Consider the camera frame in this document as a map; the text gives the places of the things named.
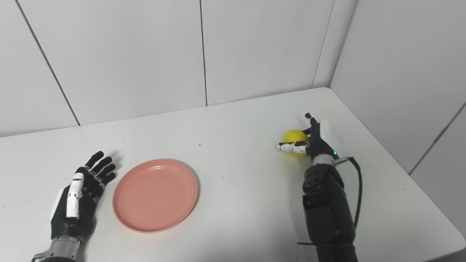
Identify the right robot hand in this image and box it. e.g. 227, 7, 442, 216
277, 113, 342, 163

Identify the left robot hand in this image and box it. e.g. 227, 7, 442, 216
50, 150, 117, 241

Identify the yellow lemon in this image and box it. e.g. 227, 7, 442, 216
284, 130, 310, 158

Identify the pink plate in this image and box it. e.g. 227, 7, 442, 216
112, 159, 199, 233

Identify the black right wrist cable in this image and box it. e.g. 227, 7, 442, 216
333, 156, 363, 230

